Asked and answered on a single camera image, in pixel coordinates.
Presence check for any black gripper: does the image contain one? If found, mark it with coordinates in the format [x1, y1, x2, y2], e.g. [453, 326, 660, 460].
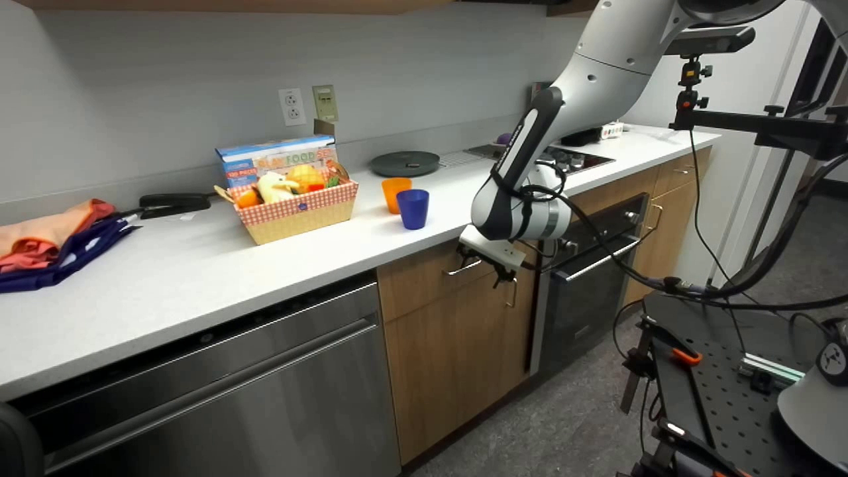
[450, 222, 539, 292]

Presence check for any silver drawer handle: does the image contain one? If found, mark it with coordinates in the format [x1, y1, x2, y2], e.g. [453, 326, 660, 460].
[444, 256, 486, 280]

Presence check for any wooden drawer front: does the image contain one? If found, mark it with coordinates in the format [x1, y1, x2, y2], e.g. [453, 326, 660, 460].
[376, 230, 526, 326]

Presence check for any small wooden drawer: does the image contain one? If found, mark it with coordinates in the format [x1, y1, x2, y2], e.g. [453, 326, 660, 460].
[651, 148, 713, 201]

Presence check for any blue plastic cup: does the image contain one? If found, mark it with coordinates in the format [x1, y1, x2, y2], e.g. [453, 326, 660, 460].
[395, 185, 432, 232]

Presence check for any black built-in oven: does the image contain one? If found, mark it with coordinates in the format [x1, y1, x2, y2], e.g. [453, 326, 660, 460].
[526, 193, 651, 381]

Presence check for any orange plastic cup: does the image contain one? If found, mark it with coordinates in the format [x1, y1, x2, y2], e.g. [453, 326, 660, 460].
[380, 175, 417, 216]

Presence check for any black round disc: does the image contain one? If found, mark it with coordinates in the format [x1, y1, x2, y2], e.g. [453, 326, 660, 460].
[367, 146, 444, 181]

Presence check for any black glass cooktop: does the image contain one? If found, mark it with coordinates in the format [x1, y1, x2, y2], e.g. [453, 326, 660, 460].
[464, 140, 617, 181]

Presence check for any black bowl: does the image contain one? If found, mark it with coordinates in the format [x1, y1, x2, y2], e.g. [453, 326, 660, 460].
[559, 125, 607, 148]

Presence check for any narrow wooden cabinet door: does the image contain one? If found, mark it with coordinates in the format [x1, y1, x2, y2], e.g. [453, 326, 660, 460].
[627, 177, 704, 304]

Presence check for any woven basket with toy food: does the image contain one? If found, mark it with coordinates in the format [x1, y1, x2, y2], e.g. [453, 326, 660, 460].
[212, 162, 360, 248]

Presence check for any orange clamp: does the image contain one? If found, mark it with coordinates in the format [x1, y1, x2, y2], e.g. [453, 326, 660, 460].
[666, 345, 709, 370]

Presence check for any colourful picture box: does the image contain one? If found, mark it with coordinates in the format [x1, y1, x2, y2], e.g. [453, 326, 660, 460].
[212, 133, 344, 193]

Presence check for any stainless steel dishwasher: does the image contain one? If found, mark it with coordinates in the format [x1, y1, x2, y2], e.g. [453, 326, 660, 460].
[7, 269, 407, 477]

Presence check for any black robot cart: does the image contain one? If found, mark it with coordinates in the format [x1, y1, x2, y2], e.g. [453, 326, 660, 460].
[617, 289, 848, 477]

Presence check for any silver aluminium bar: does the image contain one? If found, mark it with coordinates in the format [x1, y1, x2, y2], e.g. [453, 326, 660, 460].
[741, 350, 810, 386]

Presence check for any black stapler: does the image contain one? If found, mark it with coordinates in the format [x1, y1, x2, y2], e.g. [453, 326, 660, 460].
[117, 191, 216, 222]

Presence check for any black round device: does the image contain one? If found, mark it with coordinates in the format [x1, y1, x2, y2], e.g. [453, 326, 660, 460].
[811, 316, 848, 386]

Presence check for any grey round base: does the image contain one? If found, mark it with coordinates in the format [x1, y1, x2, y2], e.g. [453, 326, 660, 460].
[775, 364, 848, 477]

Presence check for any orange cloth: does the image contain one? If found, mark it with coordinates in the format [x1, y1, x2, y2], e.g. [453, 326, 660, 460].
[0, 197, 119, 275]

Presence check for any black chair back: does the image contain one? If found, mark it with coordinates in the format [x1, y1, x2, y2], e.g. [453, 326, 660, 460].
[0, 403, 48, 477]

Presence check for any silver oven handle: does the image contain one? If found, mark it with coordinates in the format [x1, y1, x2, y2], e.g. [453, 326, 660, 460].
[566, 232, 648, 285]

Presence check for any thin black camera cable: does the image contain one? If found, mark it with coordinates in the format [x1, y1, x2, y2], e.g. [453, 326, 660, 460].
[686, 128, 751, 289]

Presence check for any beige wall outlet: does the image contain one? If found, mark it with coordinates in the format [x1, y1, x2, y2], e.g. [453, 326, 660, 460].
[310, 83, 339, 125]

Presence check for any white wall outlet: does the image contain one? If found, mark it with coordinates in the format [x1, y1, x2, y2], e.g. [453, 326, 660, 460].
[277, 84, 307, 129]

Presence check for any black camera mount head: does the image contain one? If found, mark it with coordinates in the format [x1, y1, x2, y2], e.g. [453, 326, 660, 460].
[673, 52, 719, 133]

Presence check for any thick black cable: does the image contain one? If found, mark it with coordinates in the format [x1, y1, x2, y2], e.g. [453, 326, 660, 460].
[527, 157, 848, 313]

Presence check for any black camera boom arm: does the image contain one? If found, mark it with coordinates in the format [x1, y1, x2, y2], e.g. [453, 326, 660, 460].
[666, 103, 848, 163]

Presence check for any black bar camera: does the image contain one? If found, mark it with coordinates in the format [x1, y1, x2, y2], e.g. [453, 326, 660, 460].
[678, 24, 758, 61]

